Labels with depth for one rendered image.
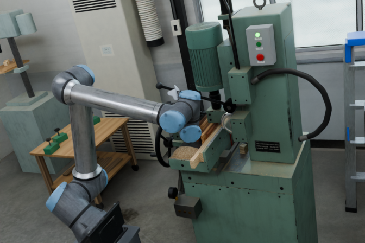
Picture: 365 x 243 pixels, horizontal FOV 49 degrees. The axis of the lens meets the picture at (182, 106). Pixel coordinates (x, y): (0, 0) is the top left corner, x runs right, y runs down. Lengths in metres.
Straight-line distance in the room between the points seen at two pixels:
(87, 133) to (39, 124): 2.00
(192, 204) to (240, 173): 0.33
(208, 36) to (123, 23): 1.61
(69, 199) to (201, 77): 0.87
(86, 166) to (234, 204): 0.78
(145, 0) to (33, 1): 1.35
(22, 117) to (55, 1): 1.15
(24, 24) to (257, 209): 2.63
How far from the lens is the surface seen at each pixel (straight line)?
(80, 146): 2.03
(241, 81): 1.73
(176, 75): 3.65
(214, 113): 2.04
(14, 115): 4.10
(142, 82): 3.50
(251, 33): 1.67
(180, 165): 1.95
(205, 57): 1.88
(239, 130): 1.83
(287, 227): 2.05
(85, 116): 1.95
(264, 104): 1.84
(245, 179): 1.95
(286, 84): 1.77
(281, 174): 1.89
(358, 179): 2.80
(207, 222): 2.22
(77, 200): 2.05
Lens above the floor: 1.86
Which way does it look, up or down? 22 degrees down
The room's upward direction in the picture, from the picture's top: 12 degrees counter-clockwise
